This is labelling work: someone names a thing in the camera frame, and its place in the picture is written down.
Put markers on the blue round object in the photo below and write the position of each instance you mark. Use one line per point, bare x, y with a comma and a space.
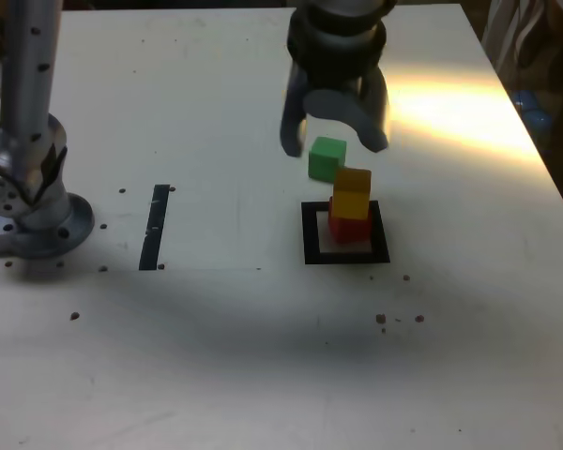
530, 110

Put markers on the white metal frame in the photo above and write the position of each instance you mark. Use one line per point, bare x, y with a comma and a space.
506, 28

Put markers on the green cube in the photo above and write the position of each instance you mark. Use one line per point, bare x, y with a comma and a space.
324, 161

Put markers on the black tape square outline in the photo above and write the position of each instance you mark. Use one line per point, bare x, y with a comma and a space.
309, 234

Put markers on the yellow cube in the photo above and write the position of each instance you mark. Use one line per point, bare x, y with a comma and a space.
352, 197

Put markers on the black tape strip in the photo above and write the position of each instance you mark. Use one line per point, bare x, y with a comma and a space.
152, 229

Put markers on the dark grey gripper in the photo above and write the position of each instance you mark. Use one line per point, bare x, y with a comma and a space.
338, 75

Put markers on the red cube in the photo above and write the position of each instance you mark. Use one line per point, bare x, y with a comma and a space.
349, 229

